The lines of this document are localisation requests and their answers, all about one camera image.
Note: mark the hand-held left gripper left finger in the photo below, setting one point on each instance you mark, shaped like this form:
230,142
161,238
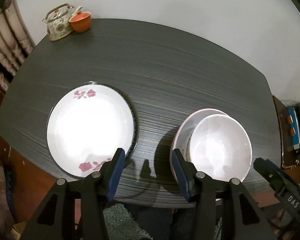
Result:
116,175

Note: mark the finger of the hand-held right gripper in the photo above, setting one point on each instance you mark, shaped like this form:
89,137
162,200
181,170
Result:
277,167
261,166

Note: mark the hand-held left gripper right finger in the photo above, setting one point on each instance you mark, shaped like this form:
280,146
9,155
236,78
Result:
181,175

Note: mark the white bowl with dark lettering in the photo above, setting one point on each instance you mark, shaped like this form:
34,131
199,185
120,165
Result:
187,145

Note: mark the white bowl with blue print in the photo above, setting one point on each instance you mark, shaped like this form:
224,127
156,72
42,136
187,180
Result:
220,145

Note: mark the white plate with pink flowers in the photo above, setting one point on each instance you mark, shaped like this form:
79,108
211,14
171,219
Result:
90,130

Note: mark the large pink bowl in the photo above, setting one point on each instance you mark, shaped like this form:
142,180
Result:
187,122

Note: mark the dark wooden side cabinet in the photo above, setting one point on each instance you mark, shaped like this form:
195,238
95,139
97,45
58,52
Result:
281,130

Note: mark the green shaggy rug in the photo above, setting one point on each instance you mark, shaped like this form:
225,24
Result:
122,222

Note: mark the orange cup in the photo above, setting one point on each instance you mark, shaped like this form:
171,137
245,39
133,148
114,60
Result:
80,23

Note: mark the floral ceramic teapot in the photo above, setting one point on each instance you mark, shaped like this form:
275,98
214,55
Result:
57,27

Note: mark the beige patterned curtain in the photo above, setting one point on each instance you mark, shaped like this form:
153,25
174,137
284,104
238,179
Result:
7,45

